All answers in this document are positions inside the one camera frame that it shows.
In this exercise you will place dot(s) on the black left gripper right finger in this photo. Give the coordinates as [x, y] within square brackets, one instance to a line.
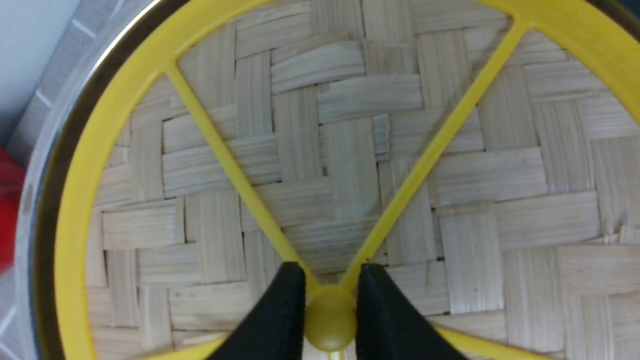
[390, 327]

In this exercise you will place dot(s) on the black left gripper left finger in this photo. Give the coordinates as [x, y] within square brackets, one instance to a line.
[274, 328]

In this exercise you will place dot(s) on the yellow woven bamboo steamer lid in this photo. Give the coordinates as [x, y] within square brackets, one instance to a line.
[484, 152]

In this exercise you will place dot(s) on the stainless steel pot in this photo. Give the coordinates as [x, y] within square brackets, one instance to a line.
[87, 69]

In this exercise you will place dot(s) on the red bell pepper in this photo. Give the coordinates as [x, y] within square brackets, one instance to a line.
[12, 178]

